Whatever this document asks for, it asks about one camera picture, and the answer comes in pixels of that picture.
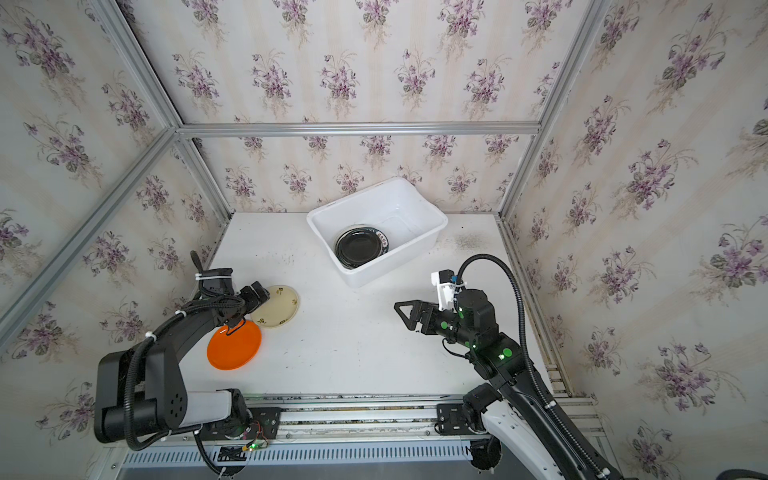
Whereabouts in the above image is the beige plate with calligraphy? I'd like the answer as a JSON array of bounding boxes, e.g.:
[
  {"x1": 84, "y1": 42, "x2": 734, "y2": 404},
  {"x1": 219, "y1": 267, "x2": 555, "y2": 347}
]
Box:
[{"x1": 249, "y1": 285, "x2": 300, "y2": 328}]

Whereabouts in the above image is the black glossy plate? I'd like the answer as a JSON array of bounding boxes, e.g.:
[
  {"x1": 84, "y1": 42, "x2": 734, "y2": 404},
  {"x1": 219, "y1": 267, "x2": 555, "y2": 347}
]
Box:
[{"x1": 333, "y1": 226, "x2": 389, "y2": 270}]

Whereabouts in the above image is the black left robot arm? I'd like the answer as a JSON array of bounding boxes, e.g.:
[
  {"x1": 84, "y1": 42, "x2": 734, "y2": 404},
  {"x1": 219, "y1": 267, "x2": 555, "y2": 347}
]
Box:
[{"x1": 94, "y1": 251, "x2": 270, "y2": 451}]

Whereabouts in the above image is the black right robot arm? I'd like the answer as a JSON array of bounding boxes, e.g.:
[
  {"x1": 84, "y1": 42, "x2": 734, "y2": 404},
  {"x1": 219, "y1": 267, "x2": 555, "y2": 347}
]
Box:
[{"x1": 394, "y1": 253, "x2": 623, "y2": 479}]

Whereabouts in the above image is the white plastic bin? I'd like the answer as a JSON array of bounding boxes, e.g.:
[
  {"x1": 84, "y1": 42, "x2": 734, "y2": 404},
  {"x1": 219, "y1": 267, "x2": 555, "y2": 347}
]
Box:
[{"x1": 307, "y1": 177, "x2": 448, "y2": 289}]

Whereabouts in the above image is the orange plate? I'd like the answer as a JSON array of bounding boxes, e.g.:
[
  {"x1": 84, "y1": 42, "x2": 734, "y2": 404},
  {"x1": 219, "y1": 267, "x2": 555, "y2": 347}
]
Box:
[{"x1": 206, "y1": 320, "x2": 262, "y2": 371}]

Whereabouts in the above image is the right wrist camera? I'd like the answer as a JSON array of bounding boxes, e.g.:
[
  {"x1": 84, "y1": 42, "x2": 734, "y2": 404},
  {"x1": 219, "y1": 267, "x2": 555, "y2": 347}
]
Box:
[{"x1": 430, "y1": 269, "x2": 464, "y2": 311}]

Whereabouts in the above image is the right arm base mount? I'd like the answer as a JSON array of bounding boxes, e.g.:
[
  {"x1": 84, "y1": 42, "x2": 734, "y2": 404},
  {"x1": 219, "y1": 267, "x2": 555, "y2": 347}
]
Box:
[{"x1": 434, "y1": 384, "x2": 502, "y2": 471}]

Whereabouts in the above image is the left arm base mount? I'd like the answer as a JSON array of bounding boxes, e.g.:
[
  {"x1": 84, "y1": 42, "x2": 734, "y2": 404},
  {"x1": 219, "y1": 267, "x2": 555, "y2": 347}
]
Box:
[{"x1": 193, "y1": 389, "x2": 282, "y2": 479}]

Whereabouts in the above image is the aluminium rail base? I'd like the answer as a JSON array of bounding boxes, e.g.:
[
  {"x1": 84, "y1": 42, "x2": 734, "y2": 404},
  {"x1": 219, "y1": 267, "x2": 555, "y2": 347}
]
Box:
[{"x1": 89, "y1": 392, "x2": 607, "y2": 469}]

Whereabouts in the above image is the aluminium frame post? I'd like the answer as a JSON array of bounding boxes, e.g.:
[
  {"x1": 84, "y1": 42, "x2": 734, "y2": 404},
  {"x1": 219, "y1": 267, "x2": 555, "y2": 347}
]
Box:
[{"x1": 174, "y1": 132, "x2": 233, "y2": 224}]

